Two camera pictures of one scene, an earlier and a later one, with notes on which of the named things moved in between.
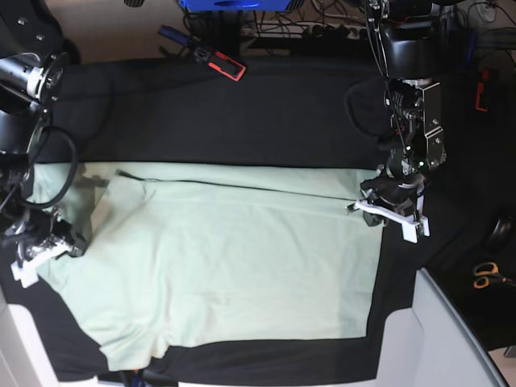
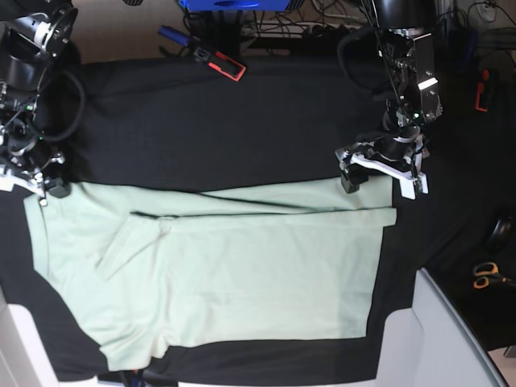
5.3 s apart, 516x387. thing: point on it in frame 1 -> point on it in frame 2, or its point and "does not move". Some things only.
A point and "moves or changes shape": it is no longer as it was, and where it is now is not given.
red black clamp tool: [221, 64] does not move
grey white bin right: [431, 344] does not move
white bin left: [23, 359] does not move
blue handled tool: [175, 35] does not move
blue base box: [235, 6] does not move
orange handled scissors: [488, 272] does not move
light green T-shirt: [185, 254] moves or changes shape
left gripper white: [25, 271] -> [32, 181]
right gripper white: [373, 214] -> [408, 174]
